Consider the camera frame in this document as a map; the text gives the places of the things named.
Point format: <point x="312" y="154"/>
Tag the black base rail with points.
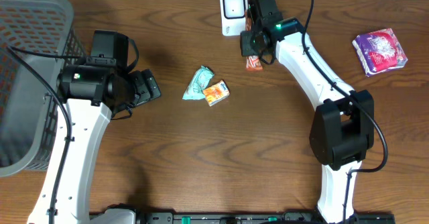
<point x="234" y="218"/>

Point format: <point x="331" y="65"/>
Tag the white barcode scanner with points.
<point x="233" y="16"/>

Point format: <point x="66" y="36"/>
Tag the red purple snack packet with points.
<point x="379" y="51"/>

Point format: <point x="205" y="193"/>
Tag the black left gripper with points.
<point x="144" y="87"/>

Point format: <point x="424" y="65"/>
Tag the dark grey plastic basket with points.
<point x="43" y="31"/>

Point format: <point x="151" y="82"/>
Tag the orange white small packet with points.
<point x="216" y="93"/>

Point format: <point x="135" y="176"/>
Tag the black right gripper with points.
<point x="246" y="49"/>

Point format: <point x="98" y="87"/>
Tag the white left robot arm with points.
<point x="91" y="92"/>

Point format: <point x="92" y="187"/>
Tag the green wipes packet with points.
<point x="199" y="82"/>

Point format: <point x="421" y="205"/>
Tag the brown orange candy bar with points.
<point x="252" y="62"/>

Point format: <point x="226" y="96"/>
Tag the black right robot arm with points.
<point x="342" y="127"/>

